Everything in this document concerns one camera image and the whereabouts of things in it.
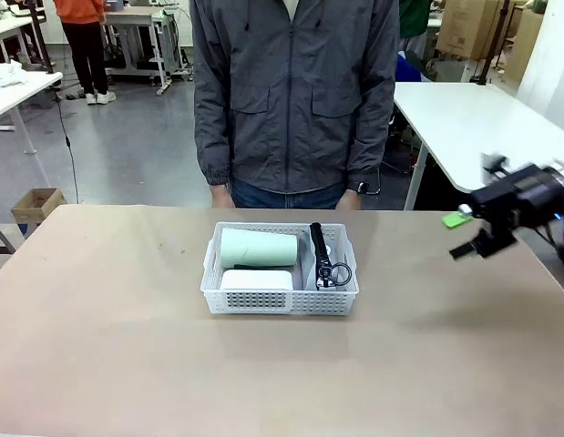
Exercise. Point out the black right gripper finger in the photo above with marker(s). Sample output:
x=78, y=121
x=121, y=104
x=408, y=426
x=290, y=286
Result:
x=457, y=220
x=484, y=246

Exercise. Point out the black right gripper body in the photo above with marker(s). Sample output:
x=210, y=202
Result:
x=523, y=196

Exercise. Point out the pale green plastic cup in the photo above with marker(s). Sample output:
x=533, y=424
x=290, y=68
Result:
x=259, y=248

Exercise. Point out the white rectangular box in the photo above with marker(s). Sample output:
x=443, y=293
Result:
x=256, y=280

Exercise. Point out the white perforated plastic basket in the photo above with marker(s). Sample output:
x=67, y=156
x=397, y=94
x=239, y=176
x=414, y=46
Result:
x=263, y=302

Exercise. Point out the person's left hand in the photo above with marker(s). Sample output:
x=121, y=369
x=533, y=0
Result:
x=348, y=201

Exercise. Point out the person's right hand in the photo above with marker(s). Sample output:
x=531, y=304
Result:
x=222, y=196

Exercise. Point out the black wrist smartwatch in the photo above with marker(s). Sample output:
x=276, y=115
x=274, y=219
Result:
x=362, y=187

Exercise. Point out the tall brown cardboard box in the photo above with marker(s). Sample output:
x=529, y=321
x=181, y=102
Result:
x=525, y=41

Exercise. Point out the blue chair back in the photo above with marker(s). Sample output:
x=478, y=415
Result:
x=411, y=64

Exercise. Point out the large brown cardboard box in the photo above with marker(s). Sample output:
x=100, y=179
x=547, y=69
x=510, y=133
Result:
x=468, y=27

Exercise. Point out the person in grey jacket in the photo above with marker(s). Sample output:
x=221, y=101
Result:
x=290, y=114

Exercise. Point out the person in green top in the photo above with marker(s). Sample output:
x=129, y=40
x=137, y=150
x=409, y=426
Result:
x=413, y=18

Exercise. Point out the white background workbench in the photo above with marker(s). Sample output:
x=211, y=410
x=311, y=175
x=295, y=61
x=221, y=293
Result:
x=136, y=18

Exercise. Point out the person in orange top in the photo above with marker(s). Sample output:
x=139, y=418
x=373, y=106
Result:
x=83, y=45

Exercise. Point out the small open cardboard box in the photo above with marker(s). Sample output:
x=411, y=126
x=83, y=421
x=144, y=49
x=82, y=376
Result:
x=37, y=205

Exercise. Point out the black stand pole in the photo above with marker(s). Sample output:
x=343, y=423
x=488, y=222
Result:
x=42, y=41

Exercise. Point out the white table with cloth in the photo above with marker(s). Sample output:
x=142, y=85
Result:
x=17, y=91

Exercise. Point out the crumpled white cloth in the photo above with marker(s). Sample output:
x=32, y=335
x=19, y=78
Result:
x=6, y=75

